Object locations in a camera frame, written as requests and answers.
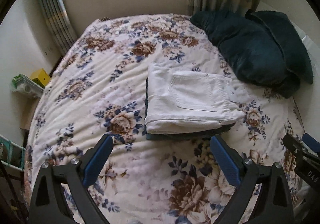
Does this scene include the white pants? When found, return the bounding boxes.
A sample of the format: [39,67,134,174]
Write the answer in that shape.
[145,62,246,135]

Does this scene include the teal shoe rack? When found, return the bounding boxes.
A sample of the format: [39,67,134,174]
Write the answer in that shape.
[1,135,25,172]

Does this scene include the rear dark teal pillow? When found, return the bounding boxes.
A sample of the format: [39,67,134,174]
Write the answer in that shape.
[245,11,313,84]

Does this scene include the cardboard box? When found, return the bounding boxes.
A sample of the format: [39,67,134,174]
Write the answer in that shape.
[20,98,40,131]

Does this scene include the folded dark denim jeans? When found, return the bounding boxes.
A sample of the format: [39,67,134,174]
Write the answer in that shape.
[143,77,235,141]

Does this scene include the plastic bag with green item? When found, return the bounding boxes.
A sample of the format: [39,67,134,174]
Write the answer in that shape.
[10,74,44,98]

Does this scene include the yellow box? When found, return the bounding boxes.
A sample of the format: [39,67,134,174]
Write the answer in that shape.
[30,68,51,88]

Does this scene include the left striped curtain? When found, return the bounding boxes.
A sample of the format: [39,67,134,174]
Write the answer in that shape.
[38,0,77,56]

